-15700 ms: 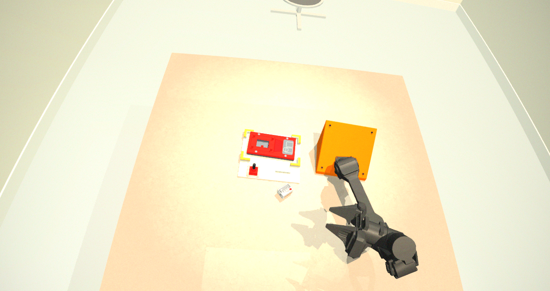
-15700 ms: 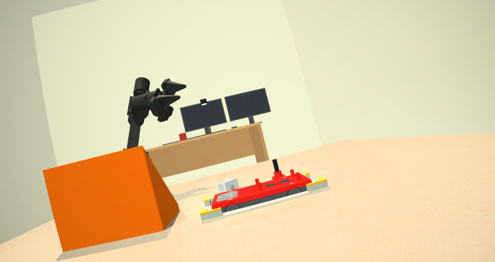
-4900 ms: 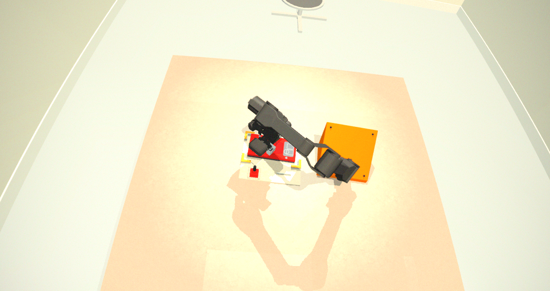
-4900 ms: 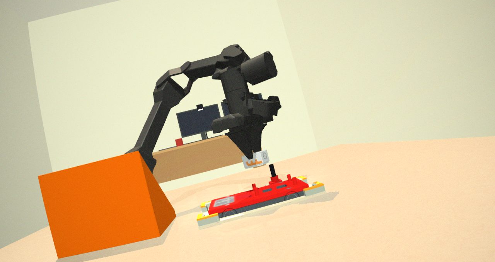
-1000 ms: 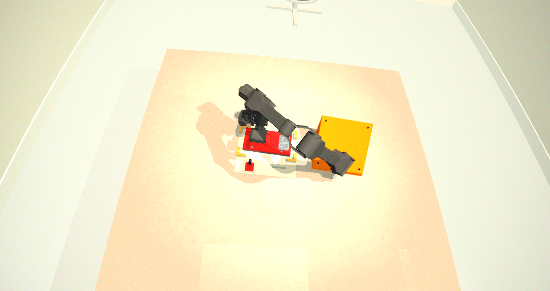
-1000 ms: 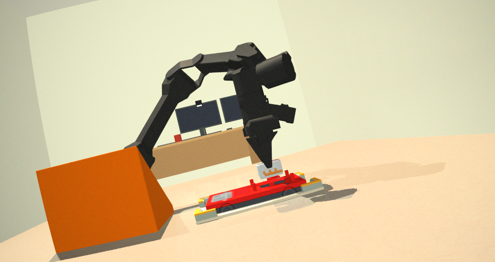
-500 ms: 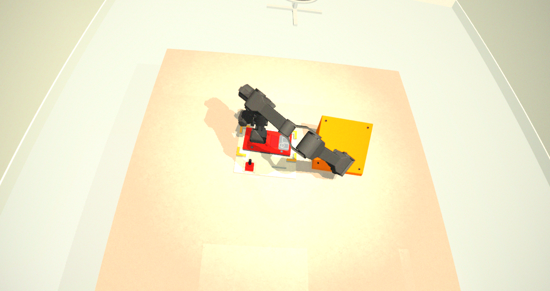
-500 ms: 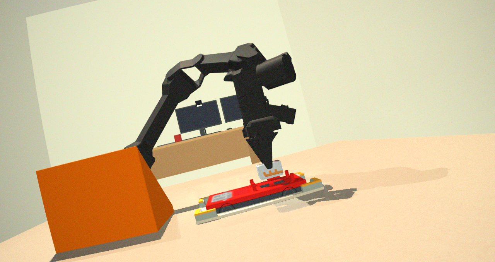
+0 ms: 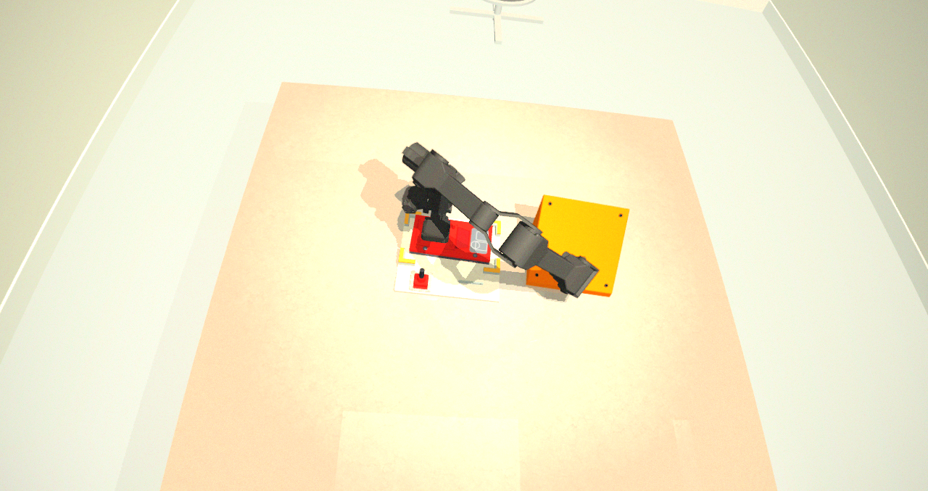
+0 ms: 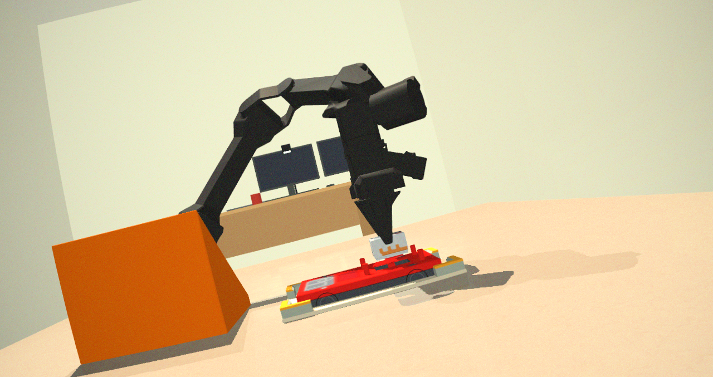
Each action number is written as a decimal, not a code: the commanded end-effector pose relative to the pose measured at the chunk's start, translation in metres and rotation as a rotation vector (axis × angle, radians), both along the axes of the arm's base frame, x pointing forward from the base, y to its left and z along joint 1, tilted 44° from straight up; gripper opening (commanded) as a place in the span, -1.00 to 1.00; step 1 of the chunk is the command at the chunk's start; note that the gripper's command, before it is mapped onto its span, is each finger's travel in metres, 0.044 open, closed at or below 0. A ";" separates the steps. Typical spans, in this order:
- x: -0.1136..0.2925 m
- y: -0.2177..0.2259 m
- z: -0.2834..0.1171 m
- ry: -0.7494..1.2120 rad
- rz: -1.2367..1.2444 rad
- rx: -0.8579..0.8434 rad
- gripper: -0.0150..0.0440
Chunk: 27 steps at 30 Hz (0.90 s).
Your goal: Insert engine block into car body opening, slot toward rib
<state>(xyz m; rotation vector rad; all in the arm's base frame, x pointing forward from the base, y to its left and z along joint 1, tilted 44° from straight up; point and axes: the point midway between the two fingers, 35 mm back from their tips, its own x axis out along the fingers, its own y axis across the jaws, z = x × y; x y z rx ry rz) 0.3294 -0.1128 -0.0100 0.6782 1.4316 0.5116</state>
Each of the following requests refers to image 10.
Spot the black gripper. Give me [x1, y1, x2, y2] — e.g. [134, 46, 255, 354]
[343, 134, 406, 244]

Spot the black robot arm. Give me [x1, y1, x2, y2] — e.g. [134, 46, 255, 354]
[178, 63, 427, 243]

